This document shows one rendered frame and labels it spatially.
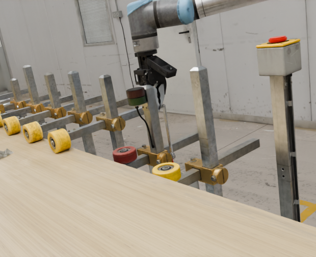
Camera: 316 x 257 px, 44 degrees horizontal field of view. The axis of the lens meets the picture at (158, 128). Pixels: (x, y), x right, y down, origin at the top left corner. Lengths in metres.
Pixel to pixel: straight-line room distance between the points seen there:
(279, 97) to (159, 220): 0.39
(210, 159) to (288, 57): 0.40
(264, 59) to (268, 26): 3.25
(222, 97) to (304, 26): 1.30
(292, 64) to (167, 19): 0.54
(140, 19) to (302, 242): 0.88
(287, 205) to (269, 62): 0.36
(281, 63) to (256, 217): 0.33
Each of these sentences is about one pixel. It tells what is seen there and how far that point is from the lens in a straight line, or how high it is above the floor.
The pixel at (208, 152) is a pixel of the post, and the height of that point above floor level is 0.92.
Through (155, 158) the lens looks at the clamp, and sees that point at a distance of 1.33.
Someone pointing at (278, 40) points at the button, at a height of 1.23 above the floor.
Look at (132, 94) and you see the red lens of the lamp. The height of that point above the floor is 1.09.
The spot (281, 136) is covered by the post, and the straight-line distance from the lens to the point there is 0.96.
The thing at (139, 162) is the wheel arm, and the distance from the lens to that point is 1.35.
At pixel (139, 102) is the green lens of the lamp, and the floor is 1.07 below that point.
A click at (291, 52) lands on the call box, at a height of 1.20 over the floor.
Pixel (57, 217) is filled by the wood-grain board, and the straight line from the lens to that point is 0.98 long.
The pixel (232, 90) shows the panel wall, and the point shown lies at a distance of 4.57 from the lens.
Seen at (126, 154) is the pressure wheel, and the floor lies 0.90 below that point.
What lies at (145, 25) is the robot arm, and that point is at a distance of 1.34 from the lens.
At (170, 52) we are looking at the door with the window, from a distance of 5.13.
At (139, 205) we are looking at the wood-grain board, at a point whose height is 0.90.
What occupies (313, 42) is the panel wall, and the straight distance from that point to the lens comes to 3.95.
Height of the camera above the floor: 1.32
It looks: 16 degrees down
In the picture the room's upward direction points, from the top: 10 degrees counter-clockwise
